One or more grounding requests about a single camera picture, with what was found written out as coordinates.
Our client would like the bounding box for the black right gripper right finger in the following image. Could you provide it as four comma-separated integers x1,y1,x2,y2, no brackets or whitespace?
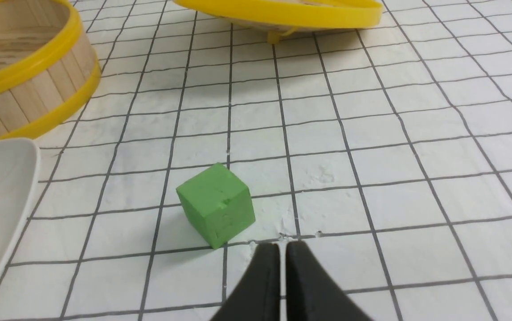
286,241,371,321

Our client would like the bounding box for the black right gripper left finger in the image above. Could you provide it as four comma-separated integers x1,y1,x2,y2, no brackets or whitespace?
212,243,281,321

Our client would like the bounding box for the green cube block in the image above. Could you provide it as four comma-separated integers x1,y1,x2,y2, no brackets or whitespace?
176,163,256,249

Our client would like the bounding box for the white grid tablecloth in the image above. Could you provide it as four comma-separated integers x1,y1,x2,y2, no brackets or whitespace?
0,0,512,321

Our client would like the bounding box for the yellow bamboo steamer lid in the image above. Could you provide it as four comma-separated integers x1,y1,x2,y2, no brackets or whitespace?
175,0,383,44

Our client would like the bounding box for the yellow bamboo steamer basket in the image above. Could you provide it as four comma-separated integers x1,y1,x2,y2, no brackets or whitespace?
0,0,102,140

